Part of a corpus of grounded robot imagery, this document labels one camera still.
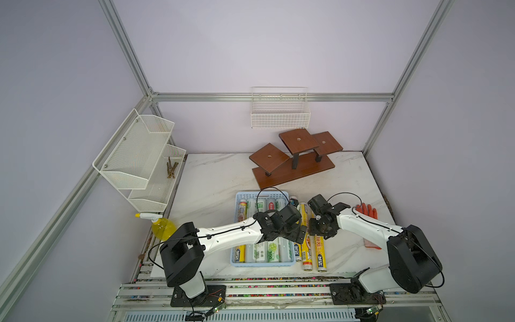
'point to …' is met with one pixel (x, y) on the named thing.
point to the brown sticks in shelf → (170, 169)
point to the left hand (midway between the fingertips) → (293, 230)
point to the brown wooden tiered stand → (308, 157)
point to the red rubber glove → (368, 210)
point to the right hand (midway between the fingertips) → (317, 234)
